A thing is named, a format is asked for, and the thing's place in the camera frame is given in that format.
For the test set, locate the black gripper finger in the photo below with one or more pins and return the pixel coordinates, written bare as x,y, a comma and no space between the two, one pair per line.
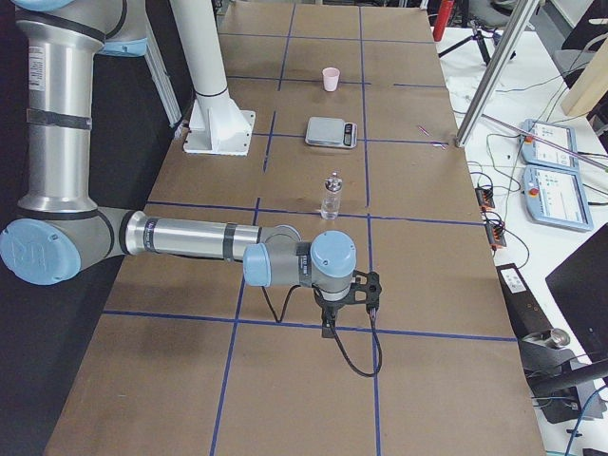
328,323

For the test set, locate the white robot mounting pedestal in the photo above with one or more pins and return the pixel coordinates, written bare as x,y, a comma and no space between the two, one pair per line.
217,126

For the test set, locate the long reacher grabber stick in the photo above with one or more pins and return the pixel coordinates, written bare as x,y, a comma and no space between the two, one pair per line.
565,150

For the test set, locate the black orange terminal connector near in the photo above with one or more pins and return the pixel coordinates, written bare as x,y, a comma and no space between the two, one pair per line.
495,234

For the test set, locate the black monitor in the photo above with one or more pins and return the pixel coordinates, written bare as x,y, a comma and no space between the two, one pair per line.
579,288

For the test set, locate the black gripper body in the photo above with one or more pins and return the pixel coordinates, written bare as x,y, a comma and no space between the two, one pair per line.
331,306

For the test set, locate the aluminium frame post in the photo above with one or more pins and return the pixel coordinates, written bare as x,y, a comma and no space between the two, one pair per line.
519,18

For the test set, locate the teach pendant tablet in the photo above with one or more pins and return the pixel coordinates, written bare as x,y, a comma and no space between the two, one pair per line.
556,197
536,148

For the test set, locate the black orange terminal connector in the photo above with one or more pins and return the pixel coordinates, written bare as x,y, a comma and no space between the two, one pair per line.
495,234
485,199

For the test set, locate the black camera tripod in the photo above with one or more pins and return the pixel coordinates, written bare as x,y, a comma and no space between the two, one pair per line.
484,18

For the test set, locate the pink plastic cup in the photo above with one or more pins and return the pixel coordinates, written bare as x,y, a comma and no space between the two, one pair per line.
331,76

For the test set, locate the glass sauce bottle metal cap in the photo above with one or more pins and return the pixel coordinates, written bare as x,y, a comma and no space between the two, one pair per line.
330,203

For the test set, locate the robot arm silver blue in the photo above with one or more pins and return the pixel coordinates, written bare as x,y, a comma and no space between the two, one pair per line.
62,231

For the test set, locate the wooden beam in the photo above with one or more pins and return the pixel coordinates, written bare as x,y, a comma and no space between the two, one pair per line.
590,87

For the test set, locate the silver digital kitchen scale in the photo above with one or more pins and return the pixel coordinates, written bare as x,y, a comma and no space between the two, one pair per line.
331,132

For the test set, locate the black box white label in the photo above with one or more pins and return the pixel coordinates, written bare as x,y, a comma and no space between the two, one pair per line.
525,312

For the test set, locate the upper teach pendant tablet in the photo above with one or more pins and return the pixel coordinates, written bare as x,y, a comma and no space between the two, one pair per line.
536,148

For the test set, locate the lower teach pendant tablet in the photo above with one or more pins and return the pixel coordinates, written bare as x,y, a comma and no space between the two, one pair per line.
556,197

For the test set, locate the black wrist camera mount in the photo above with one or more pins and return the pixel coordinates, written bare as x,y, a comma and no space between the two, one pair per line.
365,290

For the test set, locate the black orange terminal connector far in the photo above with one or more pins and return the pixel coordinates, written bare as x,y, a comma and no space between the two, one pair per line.
485,199

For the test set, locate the black clamp metal knob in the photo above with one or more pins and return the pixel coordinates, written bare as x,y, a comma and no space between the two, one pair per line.
560,380

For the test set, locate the red fire extinguisher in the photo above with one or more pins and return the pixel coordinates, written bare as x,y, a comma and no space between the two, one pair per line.
442,19

